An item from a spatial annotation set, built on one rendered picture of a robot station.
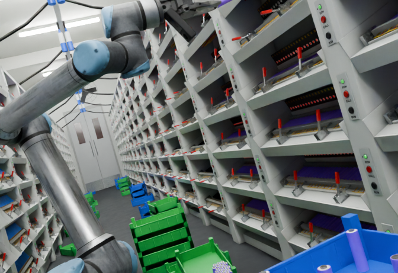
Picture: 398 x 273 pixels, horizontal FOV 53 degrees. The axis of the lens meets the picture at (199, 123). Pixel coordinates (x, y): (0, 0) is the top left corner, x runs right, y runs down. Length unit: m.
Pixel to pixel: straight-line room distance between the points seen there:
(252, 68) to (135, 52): 0.66
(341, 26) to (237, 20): 0.75
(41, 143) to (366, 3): 1.14
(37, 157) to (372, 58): 1.13
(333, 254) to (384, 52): 0.47
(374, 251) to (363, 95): 0.45
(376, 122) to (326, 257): 0.46
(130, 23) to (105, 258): 0.77
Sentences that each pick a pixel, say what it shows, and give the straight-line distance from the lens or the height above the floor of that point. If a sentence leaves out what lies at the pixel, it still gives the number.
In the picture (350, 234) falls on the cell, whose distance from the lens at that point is 0.68.
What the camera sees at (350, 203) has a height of 0.36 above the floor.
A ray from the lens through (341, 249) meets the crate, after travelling 0.72.
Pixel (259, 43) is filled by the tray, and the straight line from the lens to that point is 1.46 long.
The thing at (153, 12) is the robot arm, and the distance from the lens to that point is 1.24.
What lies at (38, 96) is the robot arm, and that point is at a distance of 1.27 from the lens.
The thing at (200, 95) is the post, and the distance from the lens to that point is 2.34.
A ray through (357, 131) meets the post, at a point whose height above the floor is 0.57.
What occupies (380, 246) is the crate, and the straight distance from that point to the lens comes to 0.71.
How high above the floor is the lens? 0.68
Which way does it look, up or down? 1 degrees up
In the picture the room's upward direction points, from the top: 16 degrees counter-clockwise
